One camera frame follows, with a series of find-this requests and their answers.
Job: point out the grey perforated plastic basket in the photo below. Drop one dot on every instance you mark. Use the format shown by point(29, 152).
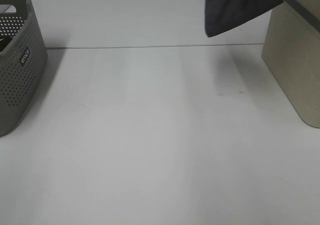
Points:
point(23, 59)

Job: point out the beige plastic bin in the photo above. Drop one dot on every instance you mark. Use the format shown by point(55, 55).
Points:
point(292, 53)

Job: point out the dark grey towel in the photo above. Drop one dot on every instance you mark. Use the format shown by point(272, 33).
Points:
point(223, 15)

